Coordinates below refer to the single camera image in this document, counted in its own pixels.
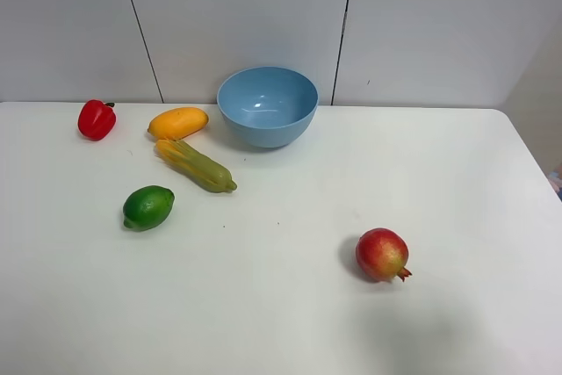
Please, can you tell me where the red pomegranate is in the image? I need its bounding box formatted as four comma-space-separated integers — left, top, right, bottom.
356, 227, 412, 283

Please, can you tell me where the yellow mango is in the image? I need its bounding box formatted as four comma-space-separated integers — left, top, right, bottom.
148, 107, 209, 140

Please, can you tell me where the blue plastic bowl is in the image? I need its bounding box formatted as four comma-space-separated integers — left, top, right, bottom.
217, 66, 319, 148

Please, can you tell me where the green husked corn cob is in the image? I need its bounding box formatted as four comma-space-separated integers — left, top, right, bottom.
155, 139, 237, 193

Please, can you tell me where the green lime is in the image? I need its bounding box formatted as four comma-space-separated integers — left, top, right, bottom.
122, 185, 175, 232

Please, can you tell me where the red bell pepper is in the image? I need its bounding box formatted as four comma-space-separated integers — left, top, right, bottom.
77, 99, 117, 141

